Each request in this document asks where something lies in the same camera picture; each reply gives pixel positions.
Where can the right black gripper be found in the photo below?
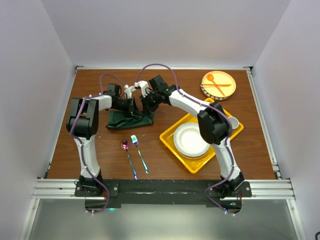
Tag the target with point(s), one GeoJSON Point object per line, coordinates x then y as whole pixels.
{"type": "Point", "coordinates": [146, 105]}

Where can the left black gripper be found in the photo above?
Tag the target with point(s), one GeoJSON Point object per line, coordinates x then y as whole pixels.
{"type": "Point", "coordinates": [134, 110]}

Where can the dark green cloth napkin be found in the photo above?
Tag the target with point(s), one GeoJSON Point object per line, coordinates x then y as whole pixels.
{"type": "Point", "coordinates": [119, 120]}

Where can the iridescent metal fork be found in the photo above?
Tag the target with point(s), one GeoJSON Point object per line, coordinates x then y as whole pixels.
{"type": "Point", "coordinates": [135, 142]}

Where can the iridescent metal spoon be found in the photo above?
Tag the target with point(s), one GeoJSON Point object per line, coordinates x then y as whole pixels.
{"type": "Point", "coordinates": [125, 146]}

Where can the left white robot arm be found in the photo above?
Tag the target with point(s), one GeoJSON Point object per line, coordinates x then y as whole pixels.
{"type": "Point", "coordinates": [83, 123]}

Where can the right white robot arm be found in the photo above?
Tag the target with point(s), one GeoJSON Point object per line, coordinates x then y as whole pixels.
{"type": "Point", "coordinates": [214, 126]}

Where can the white ceramic plate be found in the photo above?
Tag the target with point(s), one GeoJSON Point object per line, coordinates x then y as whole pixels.
{"type": "Point", "coordinates": [188, 140]}

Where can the orange plastic spoon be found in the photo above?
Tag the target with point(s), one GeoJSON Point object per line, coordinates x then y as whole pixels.
{"type": "Point", "coordinates": [210, 78]}

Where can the wicker plate holder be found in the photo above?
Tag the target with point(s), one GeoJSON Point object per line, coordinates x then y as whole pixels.
{"type": "Point", "coordinates": [212, 92]}

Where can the orange plastic knife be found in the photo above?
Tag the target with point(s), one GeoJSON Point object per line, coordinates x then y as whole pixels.
{"type": "Point", "coordinates": [217, 85]}

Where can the orange round plate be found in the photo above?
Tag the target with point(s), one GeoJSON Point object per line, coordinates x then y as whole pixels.
{"type": "Point", "coordinates": [221, 77]}

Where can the yellow plastic tray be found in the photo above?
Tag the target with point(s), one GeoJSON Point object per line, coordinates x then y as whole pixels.
{"type": "Point", "coordinates": [192, 164]}

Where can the grey ceramic mug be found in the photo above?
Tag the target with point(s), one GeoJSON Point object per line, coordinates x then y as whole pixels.
{"type": "Point", "coordinates": [234, 122]}

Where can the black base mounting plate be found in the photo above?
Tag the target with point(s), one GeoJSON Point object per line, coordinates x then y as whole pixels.
{"type": "Point", "coordinates": [161, 192]}

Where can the aluminium right frame rail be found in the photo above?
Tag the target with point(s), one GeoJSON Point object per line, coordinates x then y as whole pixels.
{"type": "Point", "coordinates": [272, 156]}

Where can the aluminium frame rail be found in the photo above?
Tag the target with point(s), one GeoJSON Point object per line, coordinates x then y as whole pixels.
{"type": "Point", "coordinates": [272, 156]}
{"type": "Point", "coordinates": [276, 189]}

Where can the aluminium front frame rail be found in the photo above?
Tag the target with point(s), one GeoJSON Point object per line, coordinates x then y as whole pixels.
{"type": "Point", "coordinates": [276, 189]}

